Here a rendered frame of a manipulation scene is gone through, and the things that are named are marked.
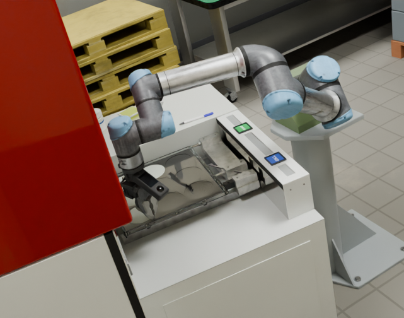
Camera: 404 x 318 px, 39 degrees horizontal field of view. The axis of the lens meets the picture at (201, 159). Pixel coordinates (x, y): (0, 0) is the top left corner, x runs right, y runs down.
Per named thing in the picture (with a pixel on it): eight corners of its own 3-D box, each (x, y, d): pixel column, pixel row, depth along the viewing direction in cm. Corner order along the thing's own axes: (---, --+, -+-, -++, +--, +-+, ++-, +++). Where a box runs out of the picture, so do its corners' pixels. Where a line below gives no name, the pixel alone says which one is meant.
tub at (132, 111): (132, 132, 227) (127, 118, 223) (121, 128, 232) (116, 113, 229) (147, 124, 230) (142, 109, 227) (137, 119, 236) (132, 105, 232)
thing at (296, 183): (288, 219, 185) (283, 185, 177) (223, 148, 231) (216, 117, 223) (314, 209, 187) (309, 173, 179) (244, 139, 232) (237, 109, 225)
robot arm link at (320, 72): (321, 65, 225) (334, 48, 213) (333, 96, 222) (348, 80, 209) (293, 72, 222) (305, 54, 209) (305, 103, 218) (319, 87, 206)
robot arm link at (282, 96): (345, 83, 216) (276, 57, 172) (360, 119, 212) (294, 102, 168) (317, 98, 223) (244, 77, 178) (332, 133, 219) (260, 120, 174)
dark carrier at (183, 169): (126, 232, 185) (125, 231, 185) (103, 182, 214) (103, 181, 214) (223, 192, 192) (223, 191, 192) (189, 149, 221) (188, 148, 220)
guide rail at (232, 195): (124, 245, 192) (121, 238, 191) (123, 241, 194) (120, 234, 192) (258, 189, 202) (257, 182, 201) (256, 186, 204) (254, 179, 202)
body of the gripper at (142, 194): (140, 185, 189) (129, 154, 183) (158, 190, 184) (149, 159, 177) (123, 198, 184) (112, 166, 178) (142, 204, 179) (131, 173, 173)
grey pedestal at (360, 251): (352, 211, 309) (338, 71, 266) (416, 252, 274) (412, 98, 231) (275, 256, 292) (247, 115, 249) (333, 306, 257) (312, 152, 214)
